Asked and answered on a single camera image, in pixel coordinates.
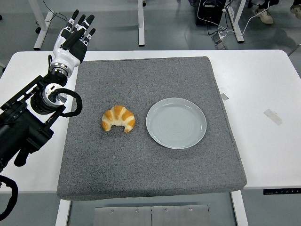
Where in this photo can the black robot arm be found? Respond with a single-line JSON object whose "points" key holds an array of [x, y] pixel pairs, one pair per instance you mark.
{"points": [[23, 127]]}

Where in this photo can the person's leg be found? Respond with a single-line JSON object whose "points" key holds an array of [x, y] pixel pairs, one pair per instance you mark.
{"points": [[270, 3]]}

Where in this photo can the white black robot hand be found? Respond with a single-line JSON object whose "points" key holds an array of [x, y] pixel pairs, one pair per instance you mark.
{"points": [[68, 56]]}

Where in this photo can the white table leg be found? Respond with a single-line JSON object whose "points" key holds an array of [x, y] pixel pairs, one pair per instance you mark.
{"points": [[62, 214], [240, 212]]}

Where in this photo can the black equipment box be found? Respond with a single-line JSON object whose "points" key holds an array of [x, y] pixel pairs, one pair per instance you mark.
{"points": [[211, 11]]}

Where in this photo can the grey round plate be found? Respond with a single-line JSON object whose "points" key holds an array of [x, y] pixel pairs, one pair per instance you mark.
{"points": [[176, 123]]}

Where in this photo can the grey metal plate with screws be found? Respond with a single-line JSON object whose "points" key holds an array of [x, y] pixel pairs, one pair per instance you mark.
{"points": [[122, 217]]}

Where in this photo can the black table control panel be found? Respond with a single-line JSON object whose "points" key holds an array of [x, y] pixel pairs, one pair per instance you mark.
{"points": [[282, 191]]}

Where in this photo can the large clear tape strip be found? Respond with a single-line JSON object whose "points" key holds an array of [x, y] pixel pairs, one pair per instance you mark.
{"points": [[272, 117]]}

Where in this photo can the person's shoe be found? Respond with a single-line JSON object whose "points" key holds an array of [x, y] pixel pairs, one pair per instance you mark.
{"points": [[296, 10], [264, 16]]}

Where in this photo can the grey fabric mat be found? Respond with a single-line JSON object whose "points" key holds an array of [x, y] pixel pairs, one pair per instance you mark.
{"points": [[141, 164]]}

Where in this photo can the grey floor pedal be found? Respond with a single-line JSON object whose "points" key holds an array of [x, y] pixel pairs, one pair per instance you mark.
{"points": [[221, 46], [218, 38]]}

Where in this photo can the small clear tape strip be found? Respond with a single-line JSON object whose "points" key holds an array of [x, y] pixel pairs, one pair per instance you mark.
{"points": [[224, 96]]}

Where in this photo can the black caster wheel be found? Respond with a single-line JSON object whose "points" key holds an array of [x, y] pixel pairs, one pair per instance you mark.
{"points": [[37, 29]]}

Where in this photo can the white background desk leg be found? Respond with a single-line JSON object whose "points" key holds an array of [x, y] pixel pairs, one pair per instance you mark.
{"points": [[43, 30], [237, 30], [141, 23]]}

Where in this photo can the golden croissant bread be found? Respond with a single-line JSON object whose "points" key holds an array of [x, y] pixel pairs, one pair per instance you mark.
{"points": [[120, 115]]}

